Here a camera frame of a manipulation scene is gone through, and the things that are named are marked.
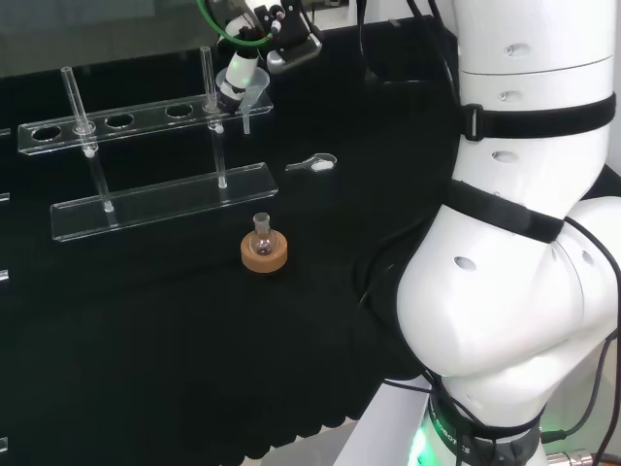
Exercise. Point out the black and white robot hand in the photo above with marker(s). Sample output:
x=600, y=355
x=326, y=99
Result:
x=241, y=68

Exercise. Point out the translucent plastic funnel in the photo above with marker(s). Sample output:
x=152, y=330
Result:
x=247, y=114

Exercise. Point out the glass weighing funnel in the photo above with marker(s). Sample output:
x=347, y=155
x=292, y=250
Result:
x=320, y=165

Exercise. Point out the clear acrylic funnel stand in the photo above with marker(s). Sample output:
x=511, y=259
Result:
x=160, y=204

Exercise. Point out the pale backdrop board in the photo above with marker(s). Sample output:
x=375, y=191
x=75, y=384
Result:
x=97, y=29

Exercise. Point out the round-bottom glass flask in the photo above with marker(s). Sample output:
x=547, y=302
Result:
x=263, y=242

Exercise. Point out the black bench cloth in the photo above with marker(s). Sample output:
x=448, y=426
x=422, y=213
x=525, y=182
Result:
x=170, y=340

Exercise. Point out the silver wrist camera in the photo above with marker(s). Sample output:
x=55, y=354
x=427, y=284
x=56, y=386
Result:
x=291, y=58

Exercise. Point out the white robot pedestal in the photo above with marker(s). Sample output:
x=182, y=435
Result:
x=383, y=427

